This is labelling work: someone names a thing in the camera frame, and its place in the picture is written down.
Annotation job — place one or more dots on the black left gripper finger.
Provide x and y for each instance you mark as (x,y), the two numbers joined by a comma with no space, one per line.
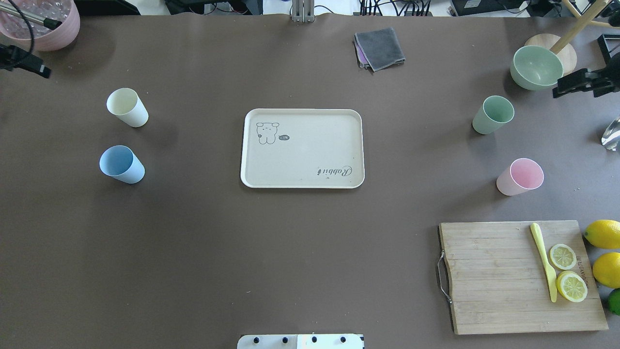
(12,57)

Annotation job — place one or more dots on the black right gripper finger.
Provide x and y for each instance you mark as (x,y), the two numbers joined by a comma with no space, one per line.
(581,80)

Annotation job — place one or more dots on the green plastic cup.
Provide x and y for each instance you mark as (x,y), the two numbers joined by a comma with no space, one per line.
(495,112)

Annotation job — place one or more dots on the cream plastic cup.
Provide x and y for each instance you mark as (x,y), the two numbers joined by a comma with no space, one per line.
(126,105)

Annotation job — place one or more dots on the beige rabbit tray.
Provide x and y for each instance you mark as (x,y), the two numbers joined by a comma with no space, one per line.
(302,149)

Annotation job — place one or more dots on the pink bowl with ice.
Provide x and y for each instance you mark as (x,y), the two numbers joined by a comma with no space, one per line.
(17,31)

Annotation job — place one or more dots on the metal muddler in bowl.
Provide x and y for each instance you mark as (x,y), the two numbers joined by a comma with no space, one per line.
(13,10)

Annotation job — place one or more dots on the wooden cup stand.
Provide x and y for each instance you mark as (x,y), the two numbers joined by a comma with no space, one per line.
(561,46)

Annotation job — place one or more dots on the clear glass cup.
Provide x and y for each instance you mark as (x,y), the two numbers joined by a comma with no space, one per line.
(611,136)

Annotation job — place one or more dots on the green bowl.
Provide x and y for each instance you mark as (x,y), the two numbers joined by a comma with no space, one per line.
(535,68)

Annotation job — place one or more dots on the pink plastic cup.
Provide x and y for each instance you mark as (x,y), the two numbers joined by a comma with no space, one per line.
(521,176)

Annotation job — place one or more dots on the yellow lemon outer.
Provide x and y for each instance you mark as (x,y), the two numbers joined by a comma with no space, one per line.
(603,234)

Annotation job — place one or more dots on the yellow lemon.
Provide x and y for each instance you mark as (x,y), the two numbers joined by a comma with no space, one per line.
(603,234)
(606,270)

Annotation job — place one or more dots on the blue plastic cup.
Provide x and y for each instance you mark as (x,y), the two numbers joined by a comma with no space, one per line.
(121,163)

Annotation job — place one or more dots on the lemon half upper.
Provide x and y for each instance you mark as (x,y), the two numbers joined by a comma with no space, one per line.
(562,257)

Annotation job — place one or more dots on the lemon half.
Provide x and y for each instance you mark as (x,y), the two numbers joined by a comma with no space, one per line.
(571,286)
(562,257)

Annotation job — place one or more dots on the yellow lemon middle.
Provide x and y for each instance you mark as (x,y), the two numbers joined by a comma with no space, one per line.
(606,270)

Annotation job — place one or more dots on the yellow plastic knife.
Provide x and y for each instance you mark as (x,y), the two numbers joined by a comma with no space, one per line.
(550,273)

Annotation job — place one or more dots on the lemon half lower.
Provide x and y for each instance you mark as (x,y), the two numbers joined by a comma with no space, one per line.
(571,286)

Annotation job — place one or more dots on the green lime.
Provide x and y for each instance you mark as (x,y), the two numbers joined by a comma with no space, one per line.
(613,302)

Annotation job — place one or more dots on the grey folded cloth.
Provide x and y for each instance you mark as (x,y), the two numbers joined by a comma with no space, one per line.
(378,49)

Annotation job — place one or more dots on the wooden cutting board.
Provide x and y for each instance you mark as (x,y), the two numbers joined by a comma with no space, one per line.
(497,282)

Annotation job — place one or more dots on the aluminium frame post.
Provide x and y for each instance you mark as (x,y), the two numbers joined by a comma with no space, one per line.
(303,11)

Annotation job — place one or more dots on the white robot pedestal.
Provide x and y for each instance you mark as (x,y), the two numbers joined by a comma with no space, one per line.
(302,341)

